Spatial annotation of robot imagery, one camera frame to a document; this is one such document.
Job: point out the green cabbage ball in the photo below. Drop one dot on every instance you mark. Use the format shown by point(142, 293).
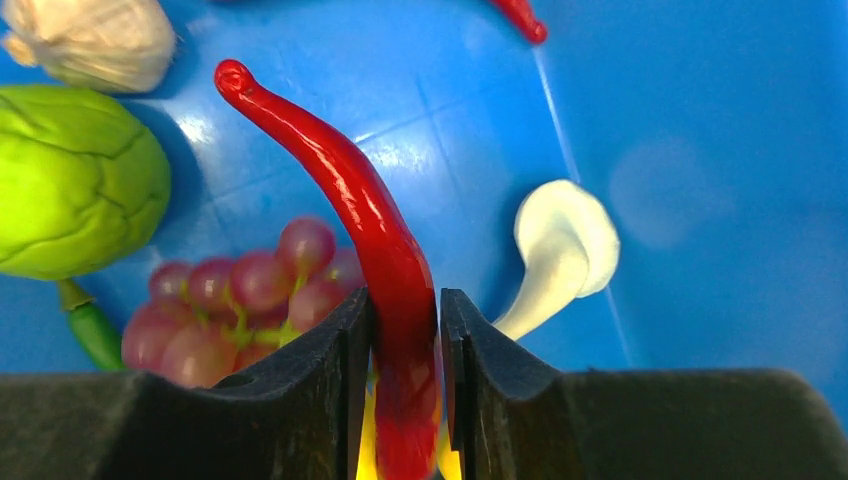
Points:
point(84, 182)

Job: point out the purple grape bunch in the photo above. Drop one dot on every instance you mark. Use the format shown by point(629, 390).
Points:
point(207, 320)

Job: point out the red chili pepper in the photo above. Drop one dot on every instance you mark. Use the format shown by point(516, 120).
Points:
point(408, 396)
point(521, 15)

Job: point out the white garlic bulb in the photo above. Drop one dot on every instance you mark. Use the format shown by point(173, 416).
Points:
point(109, 46)

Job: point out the green chili pepper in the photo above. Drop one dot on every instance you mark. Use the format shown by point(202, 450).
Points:
point(93, 331)

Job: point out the yellow banana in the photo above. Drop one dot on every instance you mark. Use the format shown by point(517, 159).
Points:
point(448, 461)

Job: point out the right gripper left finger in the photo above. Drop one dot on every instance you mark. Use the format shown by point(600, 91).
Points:
point(296, 414)

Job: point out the blue plastic bin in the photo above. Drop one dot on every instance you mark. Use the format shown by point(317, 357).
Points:
point(713, 132)

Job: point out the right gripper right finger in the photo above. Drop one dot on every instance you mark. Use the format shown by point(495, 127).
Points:
point(513, 416)

